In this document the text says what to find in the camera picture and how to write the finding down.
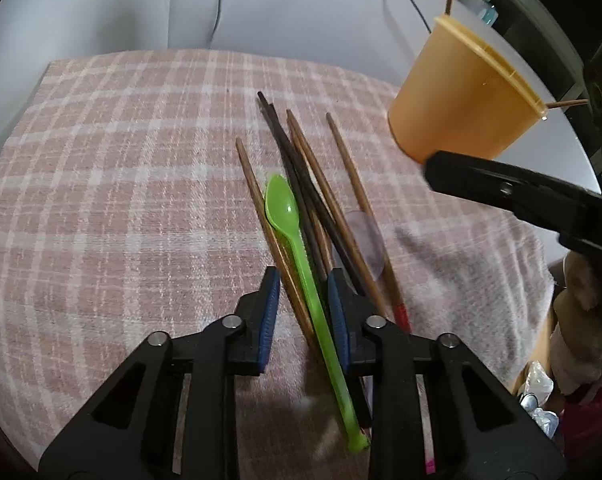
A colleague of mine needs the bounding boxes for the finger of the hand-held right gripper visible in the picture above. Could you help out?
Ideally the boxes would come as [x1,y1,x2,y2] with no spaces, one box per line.
[423,150,602,233]

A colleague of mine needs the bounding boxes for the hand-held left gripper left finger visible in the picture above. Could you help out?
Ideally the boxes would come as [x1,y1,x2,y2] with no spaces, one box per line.
[38,266,282,480]

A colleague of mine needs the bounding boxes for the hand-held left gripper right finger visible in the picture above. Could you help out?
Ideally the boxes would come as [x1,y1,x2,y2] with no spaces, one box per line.
[327,268,566,480]

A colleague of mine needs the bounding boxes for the dark wooden chopstick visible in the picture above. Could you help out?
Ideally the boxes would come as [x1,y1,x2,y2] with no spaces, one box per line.
[257,91,373,430]
[268,104,367,297]

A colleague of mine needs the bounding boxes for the clear plastic spoon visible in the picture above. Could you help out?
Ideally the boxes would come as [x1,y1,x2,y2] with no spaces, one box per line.
[342,211,384,281]

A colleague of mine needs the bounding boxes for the yellow plastic cup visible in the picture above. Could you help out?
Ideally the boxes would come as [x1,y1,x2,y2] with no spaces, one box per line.
[387,14,549,165]

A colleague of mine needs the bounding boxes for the green plastic spoon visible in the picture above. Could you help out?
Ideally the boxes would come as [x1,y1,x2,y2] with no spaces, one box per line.
[264,174,371,452]

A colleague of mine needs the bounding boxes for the red-tipped brown chopstick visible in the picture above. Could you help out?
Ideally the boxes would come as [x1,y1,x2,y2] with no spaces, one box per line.
[326,112,413,335]

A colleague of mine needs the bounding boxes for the person's right hand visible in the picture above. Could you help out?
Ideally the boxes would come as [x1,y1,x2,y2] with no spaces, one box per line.
[551,250,602,396]

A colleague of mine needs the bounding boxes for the clear plastic bag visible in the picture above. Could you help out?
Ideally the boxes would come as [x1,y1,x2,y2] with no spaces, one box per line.
[518,360,562,436]

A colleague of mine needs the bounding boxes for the pink plaid cloth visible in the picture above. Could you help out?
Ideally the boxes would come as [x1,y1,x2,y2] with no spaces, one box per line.
[0,50,556,480]

